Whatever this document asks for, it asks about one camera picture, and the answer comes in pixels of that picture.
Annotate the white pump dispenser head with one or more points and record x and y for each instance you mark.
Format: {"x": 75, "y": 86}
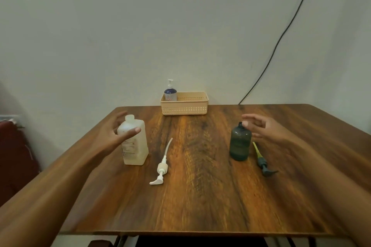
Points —
{"x": 161, "y": 168}

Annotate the person's right fingers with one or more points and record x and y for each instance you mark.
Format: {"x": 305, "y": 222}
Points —
{"x": 255, "y": 118}

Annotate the person's right hand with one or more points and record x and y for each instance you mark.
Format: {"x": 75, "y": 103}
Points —
{"x": 272, "y": 129}

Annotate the dark red chair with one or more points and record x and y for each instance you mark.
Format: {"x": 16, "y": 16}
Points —
{"x": 14, "y": 160}

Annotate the white translucent plastic bottle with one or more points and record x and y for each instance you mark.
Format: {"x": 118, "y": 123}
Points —
{"x": 135, "y": 148}

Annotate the black table frame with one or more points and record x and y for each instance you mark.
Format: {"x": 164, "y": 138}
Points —
{"x": 203, "y": 241}

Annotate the dark green plastic bottle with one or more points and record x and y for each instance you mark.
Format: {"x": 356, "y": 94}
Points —
{"x": 240, "y": 144}

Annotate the person's left thumb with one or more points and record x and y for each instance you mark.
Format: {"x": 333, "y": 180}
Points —
{"x": 130, "y": 133}

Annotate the person's left hand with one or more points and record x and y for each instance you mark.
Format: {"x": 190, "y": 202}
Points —
{"x": 108, "y": 139}

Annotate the blue pump bottle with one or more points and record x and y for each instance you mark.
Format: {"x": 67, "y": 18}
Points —
{"x": 170, "y": 93}

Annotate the person's right forearm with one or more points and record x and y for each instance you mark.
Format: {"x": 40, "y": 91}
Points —
{"x": 330, "y": 174}

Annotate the beige plastic basket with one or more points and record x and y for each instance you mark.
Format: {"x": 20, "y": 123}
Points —
{"x": 185, "y": 104}

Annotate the green pump head yellow tube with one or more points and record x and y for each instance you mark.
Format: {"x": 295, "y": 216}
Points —
{"x": 263, "y": 164}

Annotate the person's left forearm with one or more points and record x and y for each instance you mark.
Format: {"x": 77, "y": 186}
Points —
{"x": 49, "y": 191}

